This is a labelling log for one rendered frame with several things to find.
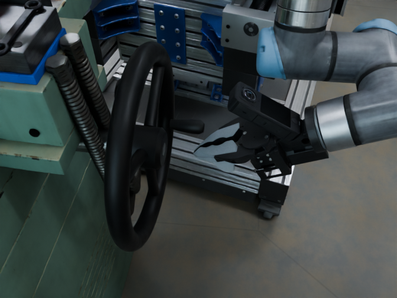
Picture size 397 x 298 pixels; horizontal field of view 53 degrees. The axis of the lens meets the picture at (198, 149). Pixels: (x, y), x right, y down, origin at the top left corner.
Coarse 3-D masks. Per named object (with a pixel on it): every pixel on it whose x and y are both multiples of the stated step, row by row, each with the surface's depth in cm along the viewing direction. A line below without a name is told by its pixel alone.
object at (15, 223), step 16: (16, 176) 55; (32, 176) 60; (16, 192) 56; (32, 192) 61; (0, 208) 52; (16, 208) 56; (0, 224) 53; (16, 224) 57; (0, 240) 53; (0, 256) 54
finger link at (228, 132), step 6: (234, 126) 65; (216, 132) 66; (222, 132) 66; (228, 132) 65; (234, 132) 64; (240, 132) 65; (210, 138) 66; (216, 138) 65; (222, 138) 65; (228, 138) 64; (234, 138) 64; (240, 138) 66; (204, 144) 66; (210, 144) 66; (216, 144) 66
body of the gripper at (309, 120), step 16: (304, 112) 57; (240, 128) 64; (256, 128) 61; (304, 128) 59; (240, 144) 62; (256, 144) 59; (272, 144) 59; (288, 144) 61; (304, 144) 60; (320, 144) 56; (256, 160) 63; (272, 160) 61; (288, 160) 63; (304, 160) 62; (272, 176) 64
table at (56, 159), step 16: (64, 0) 64; (80, 0) 69; (64, 16) 64; (80, 16) 70; (0, 144) 48; (16, 144) 48; (32, 144) 48; (0, 160) 49; (16, 160) 48; (32, 160) 47; (48, 160) 47; (64, 160) 48
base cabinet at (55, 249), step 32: (64, 192) 72; (96, 192) 88; (32, 224) 62; (64, 224) 73; (96, 224) 91; (32, 256) 63; (64, 256) 75; (96, 256) 93; (128, 256) 126; (0, 288) 55; (32, 288) 64; (64, 288) 77; (96, 288) 96
